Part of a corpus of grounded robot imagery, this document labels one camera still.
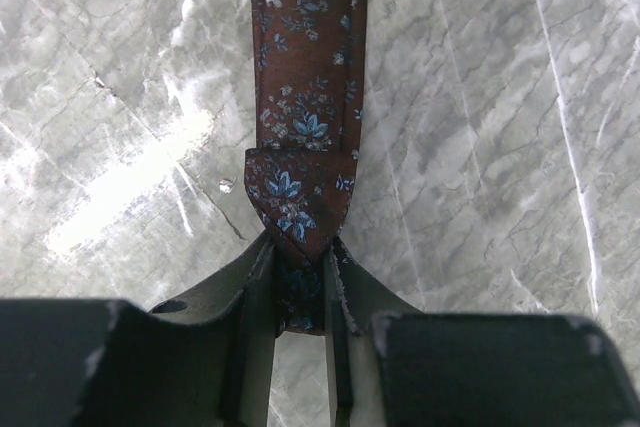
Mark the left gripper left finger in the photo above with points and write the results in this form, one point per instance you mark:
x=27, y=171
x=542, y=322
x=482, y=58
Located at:
x=201, y=358

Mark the brown blue floral tie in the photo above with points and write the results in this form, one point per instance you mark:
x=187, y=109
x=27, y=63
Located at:
x=309, y=62

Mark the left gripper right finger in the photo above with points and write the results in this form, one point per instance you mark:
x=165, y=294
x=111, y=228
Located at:
x=392, y=365

